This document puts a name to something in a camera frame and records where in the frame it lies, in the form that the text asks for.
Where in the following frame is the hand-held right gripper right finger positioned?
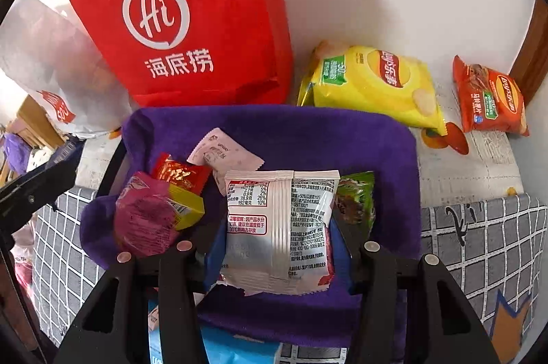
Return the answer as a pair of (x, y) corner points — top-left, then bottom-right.
(329, 214), (499, 364)

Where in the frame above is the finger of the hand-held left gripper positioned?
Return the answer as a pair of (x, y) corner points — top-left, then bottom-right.
(0, 167), (80, 219)
(43, 137), (84, 176)

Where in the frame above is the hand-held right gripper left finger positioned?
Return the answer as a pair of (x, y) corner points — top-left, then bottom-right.
(53, 240), (223, 364)

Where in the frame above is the green triangular snack packet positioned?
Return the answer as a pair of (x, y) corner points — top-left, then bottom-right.
(334, 171), (377, 245)

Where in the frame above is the pink and silver snack packet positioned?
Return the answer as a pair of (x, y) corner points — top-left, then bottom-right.
(218, 170), (341, 297)

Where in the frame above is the magenta and yellow snack packet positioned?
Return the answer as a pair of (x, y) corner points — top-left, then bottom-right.
(113, 171), (205, 259)

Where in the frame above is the red snack packet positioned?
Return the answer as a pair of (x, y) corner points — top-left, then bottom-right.
(151, 153), (212, 198)

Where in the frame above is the white and pink snack packet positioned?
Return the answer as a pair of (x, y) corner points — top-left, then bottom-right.
(187, 128), (264, 198)

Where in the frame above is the wooden headboard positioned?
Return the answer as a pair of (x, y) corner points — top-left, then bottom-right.
(17, 94), (65, 151)

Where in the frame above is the pink plastic bag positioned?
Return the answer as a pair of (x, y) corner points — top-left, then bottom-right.
(13, 227), (35, 292)

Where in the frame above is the blue tissue box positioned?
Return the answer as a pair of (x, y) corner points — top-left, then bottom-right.
(148, 296), (283, 364)

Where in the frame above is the white plastic shopping bag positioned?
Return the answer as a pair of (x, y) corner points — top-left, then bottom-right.
(0, 0), (133, 138)

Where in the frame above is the purple towel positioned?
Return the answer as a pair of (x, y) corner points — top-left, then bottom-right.
(79, 104), (422, 364)

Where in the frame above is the grey checkered blanket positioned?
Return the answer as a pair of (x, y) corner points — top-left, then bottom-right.
(32, 188), (548, 364)

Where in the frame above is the yellow chip bag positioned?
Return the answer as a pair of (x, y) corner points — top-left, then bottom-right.
(297, 41), (448, 138)

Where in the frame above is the red paper bag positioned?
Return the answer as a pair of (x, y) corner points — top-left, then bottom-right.
(61, 0), (294, 108)

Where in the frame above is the orange chip bag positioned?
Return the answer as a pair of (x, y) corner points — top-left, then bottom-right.
(453, 55), (531, 137)

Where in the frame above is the brown wooden door frame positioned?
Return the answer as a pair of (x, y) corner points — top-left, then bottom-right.
(509, 0), (548, 103)

